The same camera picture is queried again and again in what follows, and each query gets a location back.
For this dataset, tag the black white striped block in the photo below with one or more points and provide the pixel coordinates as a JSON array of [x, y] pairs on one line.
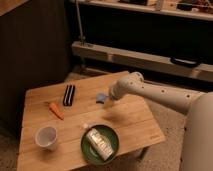
[[69, 95]]

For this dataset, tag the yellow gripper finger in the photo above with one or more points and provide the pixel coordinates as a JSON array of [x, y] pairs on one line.
[[108, 103]]

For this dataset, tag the metal shelf rail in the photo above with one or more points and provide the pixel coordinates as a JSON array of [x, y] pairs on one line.
[[141, 60]]

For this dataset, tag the wooden table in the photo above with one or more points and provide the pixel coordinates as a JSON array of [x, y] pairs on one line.
[[130, 117]]

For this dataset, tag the silver can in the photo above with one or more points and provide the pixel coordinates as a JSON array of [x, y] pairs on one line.
[[103, 148]]

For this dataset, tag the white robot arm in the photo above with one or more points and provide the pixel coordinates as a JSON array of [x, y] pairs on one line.
[[196, 106]]

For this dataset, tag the orange carrot toy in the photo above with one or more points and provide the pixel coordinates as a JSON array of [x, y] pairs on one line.
[[55, 109]]

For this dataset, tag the black handle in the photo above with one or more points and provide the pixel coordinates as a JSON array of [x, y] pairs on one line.
[[189, 64]]

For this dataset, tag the green bowl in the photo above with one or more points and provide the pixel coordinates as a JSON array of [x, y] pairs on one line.
[[90, 154]]

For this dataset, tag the metal pole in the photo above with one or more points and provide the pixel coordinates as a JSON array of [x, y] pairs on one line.
[[82, 38]]

